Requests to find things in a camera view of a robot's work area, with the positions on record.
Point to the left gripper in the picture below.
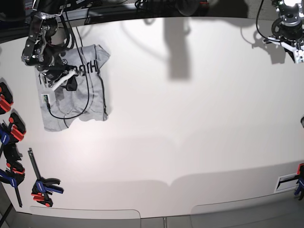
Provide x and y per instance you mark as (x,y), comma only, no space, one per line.
(287,44)

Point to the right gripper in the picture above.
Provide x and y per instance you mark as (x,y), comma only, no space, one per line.
(65,79)

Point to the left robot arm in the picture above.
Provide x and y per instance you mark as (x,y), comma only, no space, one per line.
(287,30)

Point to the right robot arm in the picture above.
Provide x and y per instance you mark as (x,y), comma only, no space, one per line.
(41,53)

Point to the black orange clamp top left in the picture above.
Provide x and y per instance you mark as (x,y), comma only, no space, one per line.
(6,98)

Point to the dark object right edge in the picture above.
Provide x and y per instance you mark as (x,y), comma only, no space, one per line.
(302,121)

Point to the blue orange clamp middle left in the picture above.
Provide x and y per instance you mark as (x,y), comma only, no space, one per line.
(12,133)

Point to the blue bar clamp on table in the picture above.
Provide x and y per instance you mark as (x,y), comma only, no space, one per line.
(43,188)

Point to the blue black clamp lower left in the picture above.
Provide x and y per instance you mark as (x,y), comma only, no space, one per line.
(14,174)

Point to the blue clamp right edge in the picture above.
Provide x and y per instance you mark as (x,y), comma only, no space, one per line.
(300,182)

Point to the white label plate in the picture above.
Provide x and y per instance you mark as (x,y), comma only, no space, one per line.
(286,183)

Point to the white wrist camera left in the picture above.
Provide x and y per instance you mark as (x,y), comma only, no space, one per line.
(298,56)

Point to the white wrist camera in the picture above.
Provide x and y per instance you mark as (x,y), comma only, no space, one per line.
(298,56)
(48,96)

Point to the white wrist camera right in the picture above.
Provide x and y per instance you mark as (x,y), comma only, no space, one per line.
(48,96)

